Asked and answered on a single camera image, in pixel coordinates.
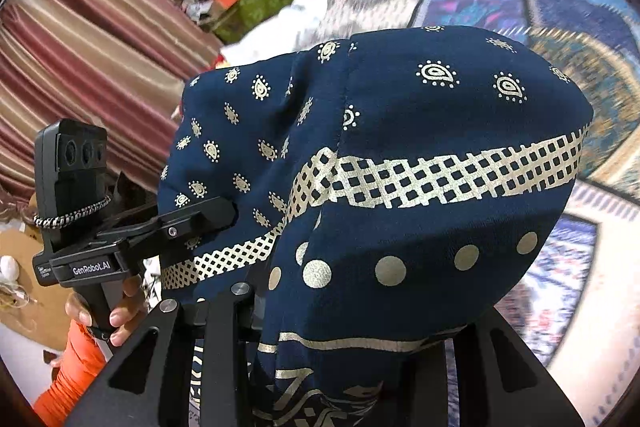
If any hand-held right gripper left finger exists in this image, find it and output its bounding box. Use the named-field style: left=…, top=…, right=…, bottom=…
left=65, top=281, right=262, bottom=427

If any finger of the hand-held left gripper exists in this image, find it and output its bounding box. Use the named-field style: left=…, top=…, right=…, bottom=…
left=148, top=196, right=239, bottom=259

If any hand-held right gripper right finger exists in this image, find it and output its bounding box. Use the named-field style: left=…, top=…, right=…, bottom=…
left=395, top=307, right=586, bottom=427

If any navy patterned garment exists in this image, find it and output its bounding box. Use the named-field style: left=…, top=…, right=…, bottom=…
left=157, top=26, right=594, bottom=427

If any person's left forearm orange sleeve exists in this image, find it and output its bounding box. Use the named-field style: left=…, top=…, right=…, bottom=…
left=32, top=321, right=111, bottom=426

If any person's left hand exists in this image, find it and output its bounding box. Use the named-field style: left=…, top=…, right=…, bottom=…
left=65, top=276, right=149, bottom=349

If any brown cardboard sheet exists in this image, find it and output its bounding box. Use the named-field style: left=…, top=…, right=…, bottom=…
left=0, top=227, right=69, bottom=334

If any striped maroon curtain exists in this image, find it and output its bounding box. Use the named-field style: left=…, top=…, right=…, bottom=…
left=0, top=0, right=226, bottom=208

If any green bag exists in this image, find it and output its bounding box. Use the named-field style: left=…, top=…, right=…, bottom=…
left=215, top=0, right=299, bottom=46

